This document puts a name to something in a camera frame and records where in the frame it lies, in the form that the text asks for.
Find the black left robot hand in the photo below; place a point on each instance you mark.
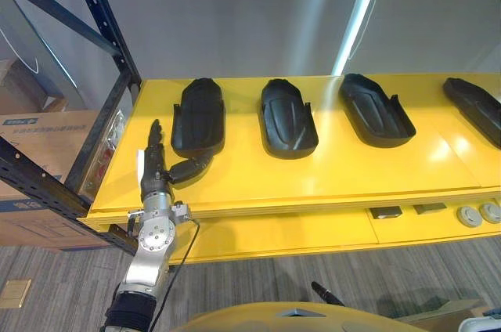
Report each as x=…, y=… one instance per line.
x=154, y=169

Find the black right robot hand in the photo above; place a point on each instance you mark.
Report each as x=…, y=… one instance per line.
x=326, y=294

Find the black plastic housing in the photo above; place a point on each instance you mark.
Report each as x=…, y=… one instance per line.
x=372, y=112
x=199, y=120
x=477, y=105
x=287, y=120

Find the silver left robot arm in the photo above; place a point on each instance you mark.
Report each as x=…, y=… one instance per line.
x=156, y=238

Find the yellow shelf board with parts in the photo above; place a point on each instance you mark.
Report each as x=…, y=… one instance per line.
x=282, y=236

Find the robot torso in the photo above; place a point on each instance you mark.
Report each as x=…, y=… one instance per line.
x=254, y=320

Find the dark rectangular part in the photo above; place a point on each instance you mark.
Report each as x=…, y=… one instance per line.
x=386, y=213

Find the large printed cardboard box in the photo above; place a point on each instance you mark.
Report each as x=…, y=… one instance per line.
x=51, y=140

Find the flat cardboard piece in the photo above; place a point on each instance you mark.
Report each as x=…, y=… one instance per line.
x=450, y=314

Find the white and blue object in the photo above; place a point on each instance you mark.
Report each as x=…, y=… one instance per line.
x=481, y=326

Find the small brown cardboard box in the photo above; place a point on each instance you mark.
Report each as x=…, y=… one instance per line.
x=19, y=85

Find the grey round part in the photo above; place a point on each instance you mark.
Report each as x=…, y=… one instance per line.
x=467, y=215
x=491, y=213

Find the brass floor plate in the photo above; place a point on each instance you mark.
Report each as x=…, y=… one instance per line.
x=15, y=293

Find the white vertical pole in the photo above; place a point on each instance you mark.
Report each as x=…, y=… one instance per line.
x=358, y=15

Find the shelf frame label sticker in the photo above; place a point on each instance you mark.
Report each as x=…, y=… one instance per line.
x=111, y=140

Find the black metal shelf frame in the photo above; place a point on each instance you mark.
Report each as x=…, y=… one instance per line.
x=111, y=34

